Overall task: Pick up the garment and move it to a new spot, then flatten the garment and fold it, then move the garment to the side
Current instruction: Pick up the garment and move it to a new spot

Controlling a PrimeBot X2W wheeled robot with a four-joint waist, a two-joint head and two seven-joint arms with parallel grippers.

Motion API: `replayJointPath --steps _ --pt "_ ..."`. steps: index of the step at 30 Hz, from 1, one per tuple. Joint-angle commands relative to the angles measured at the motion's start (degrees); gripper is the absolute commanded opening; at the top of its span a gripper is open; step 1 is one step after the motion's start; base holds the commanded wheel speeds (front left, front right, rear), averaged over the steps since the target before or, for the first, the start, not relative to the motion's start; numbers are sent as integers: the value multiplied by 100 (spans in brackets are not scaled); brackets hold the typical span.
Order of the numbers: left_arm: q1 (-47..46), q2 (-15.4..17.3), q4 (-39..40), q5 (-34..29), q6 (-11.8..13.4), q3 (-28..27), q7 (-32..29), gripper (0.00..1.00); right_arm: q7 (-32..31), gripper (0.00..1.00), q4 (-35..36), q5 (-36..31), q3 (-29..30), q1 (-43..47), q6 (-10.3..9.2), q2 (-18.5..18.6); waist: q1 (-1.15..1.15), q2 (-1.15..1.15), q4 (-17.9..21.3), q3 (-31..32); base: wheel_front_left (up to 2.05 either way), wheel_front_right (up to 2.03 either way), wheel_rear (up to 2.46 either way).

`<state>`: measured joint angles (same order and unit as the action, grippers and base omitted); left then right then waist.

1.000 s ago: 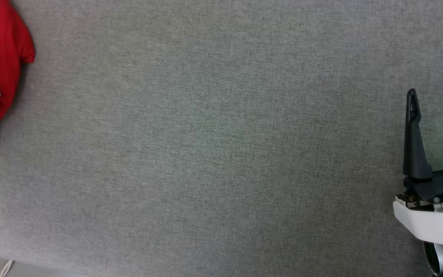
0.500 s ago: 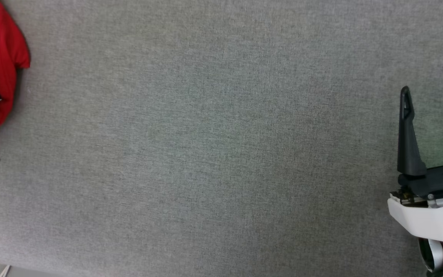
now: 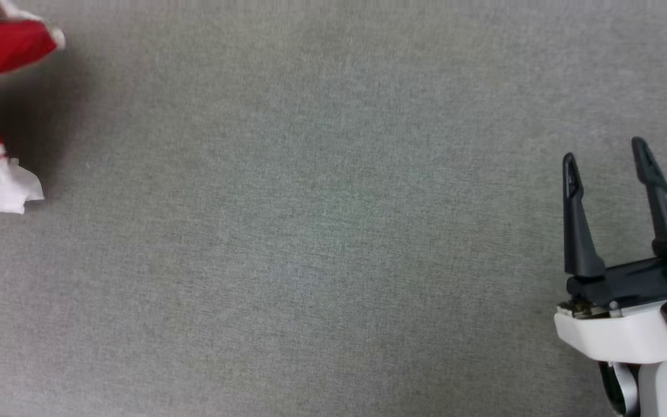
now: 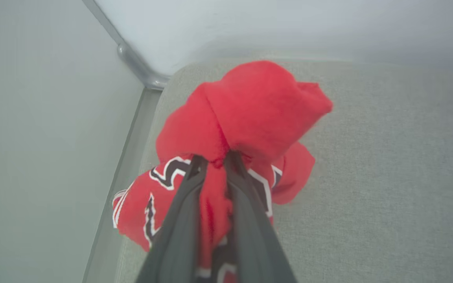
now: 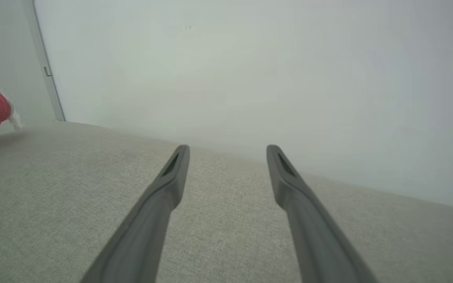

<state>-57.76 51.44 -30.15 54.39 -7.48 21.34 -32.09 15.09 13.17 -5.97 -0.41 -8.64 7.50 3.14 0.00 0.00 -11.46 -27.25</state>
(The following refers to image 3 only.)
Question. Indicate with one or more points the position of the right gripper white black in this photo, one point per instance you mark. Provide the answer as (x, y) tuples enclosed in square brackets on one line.
[(611, 333)]

